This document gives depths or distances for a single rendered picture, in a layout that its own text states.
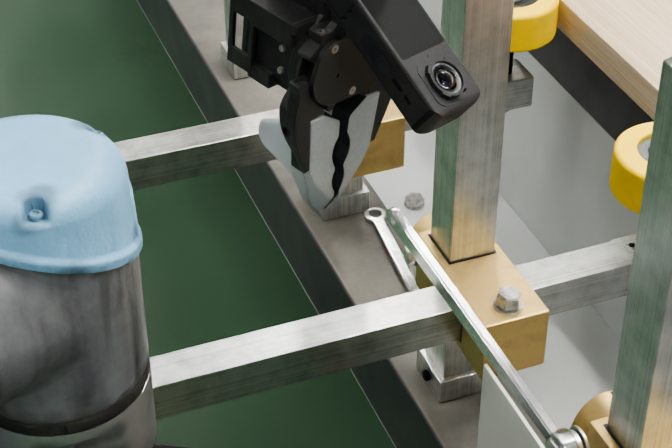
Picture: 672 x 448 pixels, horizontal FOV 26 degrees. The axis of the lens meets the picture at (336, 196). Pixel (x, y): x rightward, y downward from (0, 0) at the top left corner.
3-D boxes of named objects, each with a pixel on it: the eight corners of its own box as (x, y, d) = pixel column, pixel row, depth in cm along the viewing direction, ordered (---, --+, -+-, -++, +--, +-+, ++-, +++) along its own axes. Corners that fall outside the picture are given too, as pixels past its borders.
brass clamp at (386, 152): (342, 181, 120) (342, 130, 117) (287, 100, 130) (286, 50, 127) (411, 166, 122) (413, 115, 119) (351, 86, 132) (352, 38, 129)
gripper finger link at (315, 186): (274, 176, 101) (283, 62, 96) (333, 217, 98) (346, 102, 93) (240, 192, 100) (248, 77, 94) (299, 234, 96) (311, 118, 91)
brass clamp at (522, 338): (473, 384, 101) (477, 329, 98) (397, 270, 112) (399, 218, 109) (552, 362, 103) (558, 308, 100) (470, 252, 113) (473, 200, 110)
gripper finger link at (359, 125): (306, 161, 103) (317, 48, 98) (365, 200, 100) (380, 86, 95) (274, 176, 101) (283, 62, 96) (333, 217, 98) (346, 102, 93)
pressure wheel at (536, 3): (535, 137, 124) (546, 19, 117) (445, 119, 126) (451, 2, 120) (557, 91, 130) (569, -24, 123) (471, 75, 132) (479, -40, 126)
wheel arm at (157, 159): (39, 221, 115) (33, 177, 113) (31, 198, 118) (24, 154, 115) (531, 114, 128) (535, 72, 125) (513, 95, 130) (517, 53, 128)
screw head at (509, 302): (501, 318, 99) (502, 305, 99) (488, 300, 101) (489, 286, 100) (529, 311, 100) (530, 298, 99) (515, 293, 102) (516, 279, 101)
